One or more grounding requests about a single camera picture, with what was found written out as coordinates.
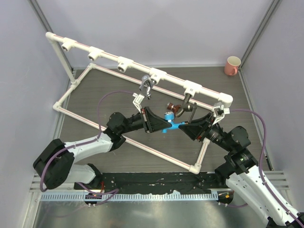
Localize aluminium corner profile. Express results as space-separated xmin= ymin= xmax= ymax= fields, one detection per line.
xmin=239 ymin=0 xmax=282 ymax=70
xmin=28 ymin=0 xmax=73 ymax=78

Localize pink ceramic mug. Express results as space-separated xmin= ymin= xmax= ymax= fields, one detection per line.
xmin=224 ymin=56 xmax=241 ymax=76

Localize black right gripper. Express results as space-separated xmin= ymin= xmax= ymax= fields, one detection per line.
xmin=179 ymin=112 xmax=233 ymax=152

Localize chrome metal faucet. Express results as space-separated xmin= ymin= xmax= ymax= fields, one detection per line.
xmin=139 ymin=75 xmax=153 ymax=99

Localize brown plastic faucet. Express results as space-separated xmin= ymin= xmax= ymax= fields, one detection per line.
xmin=167 ymin=103 xmax=181 ymax=113

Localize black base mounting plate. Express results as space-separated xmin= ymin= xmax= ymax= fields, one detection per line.
xmin=86 ymin=172 xmax=227 ymax=195

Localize slotted cable duct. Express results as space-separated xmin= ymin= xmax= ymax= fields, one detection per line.
xmin=40 ymin=191 xmax=218 ymax=202

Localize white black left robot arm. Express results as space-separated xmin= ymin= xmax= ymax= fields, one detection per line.
xmin=33 ymin=107 xmax=172 ymax=192

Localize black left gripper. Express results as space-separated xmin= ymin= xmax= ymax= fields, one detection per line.
xmin=120 ymin=107 xmax=171 ymax=134

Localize blue plastic faucet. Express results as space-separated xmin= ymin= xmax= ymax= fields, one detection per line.
xmin=162 ymin=111 xmax=185 ymax=133

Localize grey plastic faucet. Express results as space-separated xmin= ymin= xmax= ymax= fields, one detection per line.
xmin=175 ymin=93 xmax=197 ymax=124

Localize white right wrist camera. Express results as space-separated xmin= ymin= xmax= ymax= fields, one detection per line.
xmin=212 ymin=102 xmax=230 ymax=125

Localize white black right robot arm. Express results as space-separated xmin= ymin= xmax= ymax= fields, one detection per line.
xmin=179 ymin=114 xmax=304 ymax=228

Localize white PVC pipe frame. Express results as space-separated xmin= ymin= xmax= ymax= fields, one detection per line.
xmin=45 ymin=31 xmax=234 ymax=175

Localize aluminium corner profile left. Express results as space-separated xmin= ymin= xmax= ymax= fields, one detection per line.
xmin=28 ymin=0 xmax=73 ymax=78

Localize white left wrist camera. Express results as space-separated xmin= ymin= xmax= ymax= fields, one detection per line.
xmin=133 ymin=93 xmax=145 ymax=112

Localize aluminium corner profile right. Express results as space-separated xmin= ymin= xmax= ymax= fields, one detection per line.
xmin=239 ymin=0 xmax=282 ymax=70

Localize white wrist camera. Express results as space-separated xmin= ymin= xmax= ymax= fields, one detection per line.
xmin=133 ymin=93 xmax=145 ymax=112
xmin=212 ymin=102 xmax=230 ymax=125

